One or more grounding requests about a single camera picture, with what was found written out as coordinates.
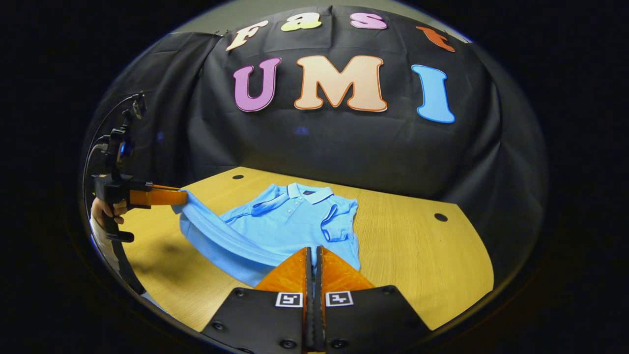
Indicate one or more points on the light blue polo T-shirt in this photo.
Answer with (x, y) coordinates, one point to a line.
(285, 226)

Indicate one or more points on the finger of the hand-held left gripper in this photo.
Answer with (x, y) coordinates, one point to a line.
(159, 196)

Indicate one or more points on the black backdrop cloth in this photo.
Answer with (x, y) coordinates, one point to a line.
(344, 147)

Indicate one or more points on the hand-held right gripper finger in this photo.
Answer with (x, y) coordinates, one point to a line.
(307, 295)
(318, 295)

